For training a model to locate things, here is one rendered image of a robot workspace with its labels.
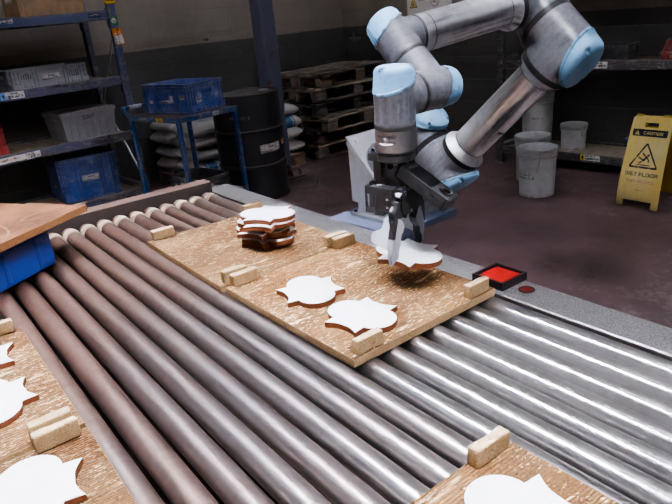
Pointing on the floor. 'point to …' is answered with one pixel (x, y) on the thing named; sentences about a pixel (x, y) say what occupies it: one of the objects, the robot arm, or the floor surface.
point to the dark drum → (254, 140)
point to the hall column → (265, 30)
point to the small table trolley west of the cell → (183, 137)
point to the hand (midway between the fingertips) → (408, 253)
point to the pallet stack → (331, 103)
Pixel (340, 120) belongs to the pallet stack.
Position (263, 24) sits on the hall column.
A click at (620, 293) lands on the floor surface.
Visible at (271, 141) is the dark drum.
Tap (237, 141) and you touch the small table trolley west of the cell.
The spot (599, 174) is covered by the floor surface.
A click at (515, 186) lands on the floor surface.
